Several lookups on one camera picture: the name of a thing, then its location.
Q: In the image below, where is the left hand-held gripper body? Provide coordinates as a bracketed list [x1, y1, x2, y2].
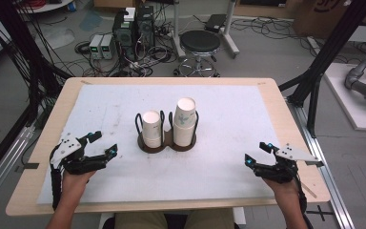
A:
[50, 131, 109, 176]

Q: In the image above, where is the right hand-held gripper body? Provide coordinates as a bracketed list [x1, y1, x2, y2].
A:
[254, 142, 320, 184]

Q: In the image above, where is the black wire cup holder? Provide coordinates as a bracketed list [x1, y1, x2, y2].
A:
[134, 110, 200, 155]

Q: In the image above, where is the white paper cup green print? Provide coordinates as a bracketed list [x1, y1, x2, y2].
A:
[173, 96, 197, 130]

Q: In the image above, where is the person's right hand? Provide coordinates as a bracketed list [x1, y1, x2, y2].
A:
[261, 177, 300, 205]

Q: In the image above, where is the person's left hand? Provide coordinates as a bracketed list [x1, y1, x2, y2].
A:
[61, 169, 97, 199]

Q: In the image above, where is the white table mat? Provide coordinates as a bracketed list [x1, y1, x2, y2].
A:
[36, 83, 282, 205]

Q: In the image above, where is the black tape cross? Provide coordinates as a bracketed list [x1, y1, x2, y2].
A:
[306, 204, 335, 222]

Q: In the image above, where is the person's right leg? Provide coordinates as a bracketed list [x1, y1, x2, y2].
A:
[185, 208, 235, 229]

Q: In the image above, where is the person's leg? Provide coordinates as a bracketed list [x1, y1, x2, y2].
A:
[185, 208, 235, 229]
[113, 212, 170, 229]

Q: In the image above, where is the person's left leg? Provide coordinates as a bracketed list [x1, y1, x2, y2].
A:
[113, 212, 170, 229]

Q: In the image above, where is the white floor board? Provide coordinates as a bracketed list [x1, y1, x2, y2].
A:
[323, 62, 366, 133]

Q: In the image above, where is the grey power supply unit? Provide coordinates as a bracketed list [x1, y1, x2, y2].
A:
[88, 33, 105, 60]
[100, 33, 117, 61]

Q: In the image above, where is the black computer tower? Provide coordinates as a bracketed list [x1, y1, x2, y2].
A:
[112, 10, 138, 62]
[135, 5, 156, 52]

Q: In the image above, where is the black round stool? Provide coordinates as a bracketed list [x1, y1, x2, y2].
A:
[173, 30, 222, 78]

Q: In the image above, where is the white small box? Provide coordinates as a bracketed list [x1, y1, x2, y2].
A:
[123, 7, 137, 23]

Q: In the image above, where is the black flat box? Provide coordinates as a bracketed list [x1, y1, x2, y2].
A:
[204, 13, 228, 33]

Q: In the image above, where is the cardboard box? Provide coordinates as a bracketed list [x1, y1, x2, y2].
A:
[292, 0, 366, 40]

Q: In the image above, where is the aluminium rail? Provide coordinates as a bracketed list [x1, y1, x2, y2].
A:
[0, 124, 36, 215]
[286, 97, 356, 229]

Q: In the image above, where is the black cable sleeve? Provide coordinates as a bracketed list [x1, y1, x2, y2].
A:
[294, 174, 315, 229]
[50, 165, 64, 212]

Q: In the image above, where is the tangle of floor cables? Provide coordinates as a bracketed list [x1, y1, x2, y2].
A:
[73, 40, 179, 78]

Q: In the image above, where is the black metal frame post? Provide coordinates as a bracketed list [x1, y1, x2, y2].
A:
[278, 0, 366, 138]
[0, 0, 65, 189]

